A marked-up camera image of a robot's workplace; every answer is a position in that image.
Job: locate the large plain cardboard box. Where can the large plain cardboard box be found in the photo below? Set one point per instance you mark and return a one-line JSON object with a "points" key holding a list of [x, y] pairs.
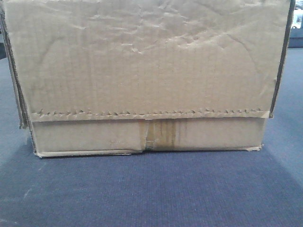
{"points": [[115, 77]]}

